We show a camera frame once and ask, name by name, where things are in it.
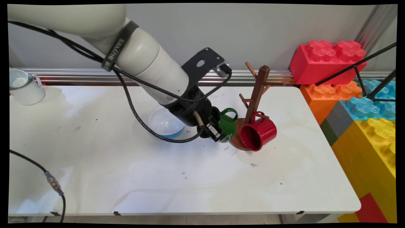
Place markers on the white and blue bowl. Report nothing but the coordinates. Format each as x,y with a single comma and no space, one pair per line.
161,123

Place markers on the yellow giant toy brick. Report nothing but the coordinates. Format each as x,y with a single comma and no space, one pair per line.
357,152

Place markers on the brown wooden mug tree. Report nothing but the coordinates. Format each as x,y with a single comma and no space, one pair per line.
258,88

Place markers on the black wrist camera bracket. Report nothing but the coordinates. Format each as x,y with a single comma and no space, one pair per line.
193,74

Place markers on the white enamel mug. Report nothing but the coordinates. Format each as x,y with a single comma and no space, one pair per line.
28,95

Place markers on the aluminium frame post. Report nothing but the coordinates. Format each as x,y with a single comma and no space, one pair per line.
375,25

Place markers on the orange giant toy brick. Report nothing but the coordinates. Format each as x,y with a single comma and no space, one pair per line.
316,104

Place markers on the red enamel mug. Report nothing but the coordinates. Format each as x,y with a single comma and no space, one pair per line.
267,131

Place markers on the light blue giant toy brick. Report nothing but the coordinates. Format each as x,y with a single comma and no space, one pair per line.
360,107

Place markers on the dark green giant toy brick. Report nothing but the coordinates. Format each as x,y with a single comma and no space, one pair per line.
328,133

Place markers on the green enamel mug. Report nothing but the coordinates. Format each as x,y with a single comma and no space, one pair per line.
227,125

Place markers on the red giant toy brick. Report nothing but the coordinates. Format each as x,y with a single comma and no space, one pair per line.
313,68

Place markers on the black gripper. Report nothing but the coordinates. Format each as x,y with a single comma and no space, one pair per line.
190,110

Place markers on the red flat toy brick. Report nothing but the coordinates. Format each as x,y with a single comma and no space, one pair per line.
368,210

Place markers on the grey giant toy brick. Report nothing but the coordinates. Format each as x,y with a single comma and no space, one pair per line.
338,122

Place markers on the aluminium rail along table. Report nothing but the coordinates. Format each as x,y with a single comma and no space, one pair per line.
79,76

